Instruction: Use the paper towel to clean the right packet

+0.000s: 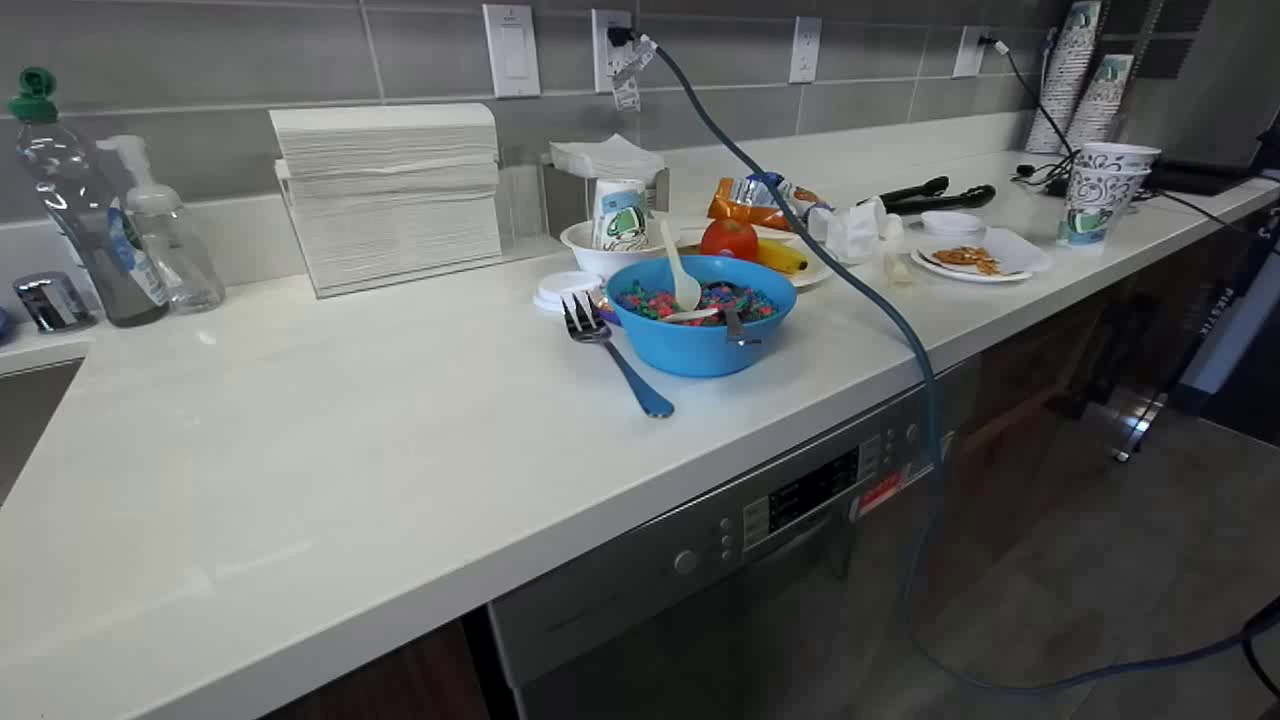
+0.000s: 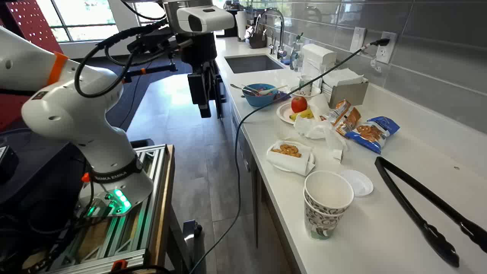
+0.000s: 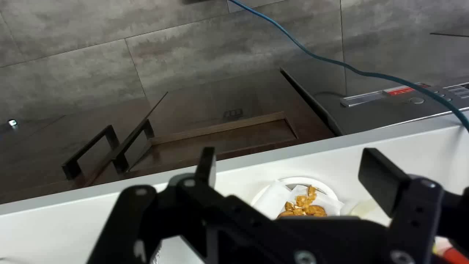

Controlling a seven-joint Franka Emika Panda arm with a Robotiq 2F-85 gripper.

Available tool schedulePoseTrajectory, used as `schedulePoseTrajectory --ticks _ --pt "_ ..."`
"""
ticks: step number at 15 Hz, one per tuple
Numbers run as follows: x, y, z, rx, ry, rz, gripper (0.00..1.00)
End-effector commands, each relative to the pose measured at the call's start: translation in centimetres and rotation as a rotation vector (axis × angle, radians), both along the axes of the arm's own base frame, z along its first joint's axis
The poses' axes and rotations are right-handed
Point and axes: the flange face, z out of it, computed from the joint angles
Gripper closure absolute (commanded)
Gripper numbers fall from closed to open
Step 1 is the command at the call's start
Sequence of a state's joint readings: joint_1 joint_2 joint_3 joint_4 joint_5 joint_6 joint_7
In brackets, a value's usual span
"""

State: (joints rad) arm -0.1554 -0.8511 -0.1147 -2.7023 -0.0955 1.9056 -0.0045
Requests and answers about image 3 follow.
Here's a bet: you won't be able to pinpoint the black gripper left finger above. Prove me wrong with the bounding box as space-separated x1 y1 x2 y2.
195 147 217 187

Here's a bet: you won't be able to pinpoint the dark wooden cabinet drawers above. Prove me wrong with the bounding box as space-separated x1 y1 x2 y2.
63 90 299 187

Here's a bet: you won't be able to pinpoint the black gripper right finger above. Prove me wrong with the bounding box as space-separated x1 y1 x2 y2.
357 148 410 217

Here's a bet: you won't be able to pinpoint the white plate with snacks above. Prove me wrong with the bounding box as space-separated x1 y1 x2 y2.
252 176 343 220

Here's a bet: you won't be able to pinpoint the stainless dishwasher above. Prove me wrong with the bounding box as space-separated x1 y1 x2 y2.
280 59 453 135

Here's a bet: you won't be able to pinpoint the blue cable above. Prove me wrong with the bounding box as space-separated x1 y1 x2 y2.
227 0 469 132

